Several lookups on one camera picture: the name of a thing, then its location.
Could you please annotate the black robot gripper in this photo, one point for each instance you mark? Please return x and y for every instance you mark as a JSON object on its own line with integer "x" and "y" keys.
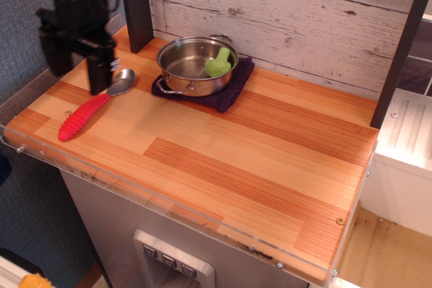
{"x": 79, "y": 26}

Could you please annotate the red-handled metal spoon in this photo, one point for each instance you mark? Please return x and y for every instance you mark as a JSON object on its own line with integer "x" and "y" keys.
{"x": 121, "y": 83}

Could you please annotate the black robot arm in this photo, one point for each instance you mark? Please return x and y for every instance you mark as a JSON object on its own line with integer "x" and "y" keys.
{"x": 78, "y": 26}

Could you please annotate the clear acrylic table guard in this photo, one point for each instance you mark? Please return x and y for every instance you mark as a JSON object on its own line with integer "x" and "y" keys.
{"x": 286, "y": 200}

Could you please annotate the stainless steel pot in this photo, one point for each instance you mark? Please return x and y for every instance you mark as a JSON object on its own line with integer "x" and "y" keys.
{"x": 182, "y": 63}

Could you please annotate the green toy vegetable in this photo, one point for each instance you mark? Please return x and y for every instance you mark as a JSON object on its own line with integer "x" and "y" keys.
{"x": 220, "y": 65}

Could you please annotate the dark purple cloth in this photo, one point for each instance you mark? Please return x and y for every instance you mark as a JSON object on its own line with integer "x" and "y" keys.
{"x": 220, "y": 101}

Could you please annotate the silver toy fridge cabinet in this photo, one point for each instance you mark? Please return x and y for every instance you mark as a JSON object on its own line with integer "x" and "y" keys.
{"x": 138, "y": 247}

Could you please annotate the yellow object bottom left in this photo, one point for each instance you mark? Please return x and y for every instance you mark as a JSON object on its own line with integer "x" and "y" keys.
{"x": 34, "y": 281}

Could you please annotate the white toy sink unit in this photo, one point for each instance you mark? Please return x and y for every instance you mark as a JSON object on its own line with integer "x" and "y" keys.
{"x": 398, "y": 186}

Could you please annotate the dark left shelf post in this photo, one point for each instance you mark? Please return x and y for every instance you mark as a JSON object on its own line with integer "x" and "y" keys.
{"x": 139, "y": 22}

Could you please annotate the dark shelf post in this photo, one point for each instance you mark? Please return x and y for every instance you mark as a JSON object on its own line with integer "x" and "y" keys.
{"x": 139, "y": 22}
{"x": 407, "y": 38}

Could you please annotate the dark right shelf post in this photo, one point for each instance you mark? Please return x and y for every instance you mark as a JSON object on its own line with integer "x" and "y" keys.
{"x": 407, "y": 38}

